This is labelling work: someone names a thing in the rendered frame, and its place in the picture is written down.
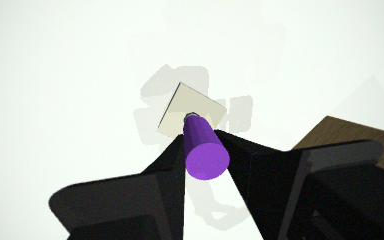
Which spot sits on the purple cylinder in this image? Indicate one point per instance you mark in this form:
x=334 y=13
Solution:
x=205 y=156

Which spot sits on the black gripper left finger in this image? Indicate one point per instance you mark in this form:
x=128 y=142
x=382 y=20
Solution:
x=159 y=190

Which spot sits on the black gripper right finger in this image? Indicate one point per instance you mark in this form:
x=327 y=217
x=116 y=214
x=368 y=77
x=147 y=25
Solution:
x=270 y=180

